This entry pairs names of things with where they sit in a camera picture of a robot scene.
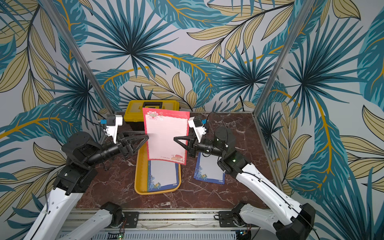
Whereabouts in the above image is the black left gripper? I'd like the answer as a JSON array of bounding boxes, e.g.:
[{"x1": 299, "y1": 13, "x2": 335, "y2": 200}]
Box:
[{"x1": 84, "y1": 130, "x2": 149, "y2": 168}]

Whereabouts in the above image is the yellow plastic tray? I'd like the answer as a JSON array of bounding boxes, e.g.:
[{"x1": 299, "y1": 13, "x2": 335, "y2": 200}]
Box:
[{"x1": 135, "y1": 144, "x2": 182, "y2": 195}]

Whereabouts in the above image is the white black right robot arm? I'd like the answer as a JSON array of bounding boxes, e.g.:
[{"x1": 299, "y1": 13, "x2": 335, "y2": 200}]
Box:
[{"x1": 174, "y1": 127, "x2": 316, "y2": 240}]

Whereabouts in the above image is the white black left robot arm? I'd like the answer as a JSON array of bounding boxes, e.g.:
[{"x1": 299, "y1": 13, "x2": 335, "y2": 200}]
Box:
[{"x1": 25, "y1": 131, "x2": 149, "y2": 240}]

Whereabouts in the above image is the yellow black toolbox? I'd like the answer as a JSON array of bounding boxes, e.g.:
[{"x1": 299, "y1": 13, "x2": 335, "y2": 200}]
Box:
[{"x1": 124, "y1": 100, "x2": 180, "y2": 131}]

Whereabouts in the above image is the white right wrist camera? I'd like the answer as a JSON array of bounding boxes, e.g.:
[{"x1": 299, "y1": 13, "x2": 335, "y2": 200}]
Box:
[{"x1": 188, "y1": 117, "x2": 207, "y2": 143}]

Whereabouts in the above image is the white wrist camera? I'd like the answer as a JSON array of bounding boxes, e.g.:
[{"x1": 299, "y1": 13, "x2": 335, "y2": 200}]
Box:
[
  {"x1": 100, "y1": 115, "x2": 123, "y2": 144},
  {"x1": 188, "y1": 117, "x2": 207, "y2": 143}
]

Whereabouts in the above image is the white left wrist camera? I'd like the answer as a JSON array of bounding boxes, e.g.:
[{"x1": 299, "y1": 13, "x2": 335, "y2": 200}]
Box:
[{"x1": 100, "y1": 115, "x2": 123, "y2": 144}]

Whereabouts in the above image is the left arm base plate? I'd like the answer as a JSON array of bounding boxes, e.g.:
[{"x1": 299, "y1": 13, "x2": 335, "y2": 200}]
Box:
[{"x1": 121, "y1": 211, "x2": 140, "y2": 230}]

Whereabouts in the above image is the aluminium front rail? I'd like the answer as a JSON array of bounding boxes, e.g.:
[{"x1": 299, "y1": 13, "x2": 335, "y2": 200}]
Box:
[{"x1": 59, "y1": 209, "x2": 305, "y2": 232}]

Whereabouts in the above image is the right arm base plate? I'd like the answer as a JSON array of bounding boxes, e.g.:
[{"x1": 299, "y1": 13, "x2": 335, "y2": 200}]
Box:
[{"x1": 214, "y1": 211, "x2": 258, "y2": 228}]

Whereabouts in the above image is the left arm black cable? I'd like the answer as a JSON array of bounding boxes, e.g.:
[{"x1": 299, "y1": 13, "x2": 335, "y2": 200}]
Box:
[{"x1": 47, "y1": 104, "x2": 103, "y2": 139}]

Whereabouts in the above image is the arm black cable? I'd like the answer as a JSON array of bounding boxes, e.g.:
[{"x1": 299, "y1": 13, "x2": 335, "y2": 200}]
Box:
[
  {"x1": 47, "y1": 104, "x2": 103, "y2": 139},
  {"x1": 239, "y1": 167, "x2": 314, "y2": 240}
]

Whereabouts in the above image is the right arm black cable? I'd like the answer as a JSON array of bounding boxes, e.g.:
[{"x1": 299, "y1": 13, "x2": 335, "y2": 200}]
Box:
[{"x1": 239, "y1": 167, "x2": 314, "y2": 240}]

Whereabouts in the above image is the aluminium left corner post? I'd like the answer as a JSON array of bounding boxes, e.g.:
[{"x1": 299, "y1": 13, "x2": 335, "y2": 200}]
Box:
[{"x1": 41, "y1": 0, "x2": 115, "y2": 114}]

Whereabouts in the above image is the aluminium corner post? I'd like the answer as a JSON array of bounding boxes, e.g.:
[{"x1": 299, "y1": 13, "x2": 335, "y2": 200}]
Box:
[
  {"x1": 41, "y1": 0, "x2": 115, "y2": 114},
  {"x1": 253, "y1": 0, "x2": 315, "y2": 119}
]

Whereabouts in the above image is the aluminium right corner post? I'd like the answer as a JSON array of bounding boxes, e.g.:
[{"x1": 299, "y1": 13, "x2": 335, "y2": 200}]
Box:
[{"x1": 253, "y1": 0, "x2": 315, "y2": 119}]

